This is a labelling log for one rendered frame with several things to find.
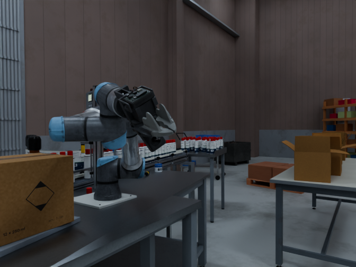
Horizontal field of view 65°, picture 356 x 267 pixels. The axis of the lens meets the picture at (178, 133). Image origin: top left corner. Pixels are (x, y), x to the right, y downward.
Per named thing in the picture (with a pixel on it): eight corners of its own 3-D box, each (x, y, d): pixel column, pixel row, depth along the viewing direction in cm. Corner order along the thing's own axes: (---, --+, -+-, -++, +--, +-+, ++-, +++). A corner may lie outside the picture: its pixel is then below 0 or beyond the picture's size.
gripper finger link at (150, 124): (154, 121, 55) (133, 110, 62) (164, 144, 58) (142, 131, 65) (167, 113, 56) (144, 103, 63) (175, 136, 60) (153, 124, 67)
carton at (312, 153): (286, 172, 274) (286, 134, 273) (347, 176, 250) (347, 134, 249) (280, 179, 237) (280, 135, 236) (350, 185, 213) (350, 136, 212)
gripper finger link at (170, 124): (167, 113, 56) (144, 103, 63) (176, 136, 60) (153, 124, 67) (178, 106, 58) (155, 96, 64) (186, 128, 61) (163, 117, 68)
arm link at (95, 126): (92, 141, 90) (90, 108, 86) (128, 141, 91) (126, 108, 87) (87, 151, 83) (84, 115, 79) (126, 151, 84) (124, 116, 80)
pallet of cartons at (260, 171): (320, 186, 568) (320, 165, 567) (306, 194, 501) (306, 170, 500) (262, 179, 650) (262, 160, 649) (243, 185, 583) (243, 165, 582)
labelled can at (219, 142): (189, 149, 439) (189, 136, 439) (225, 150, 418) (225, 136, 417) (178, 151, 397) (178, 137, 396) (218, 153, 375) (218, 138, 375)
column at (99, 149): (98, 188, 184) (97, 86, 182) (104, 189, 182) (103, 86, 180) (94, 189, 180) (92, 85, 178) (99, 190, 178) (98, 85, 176)
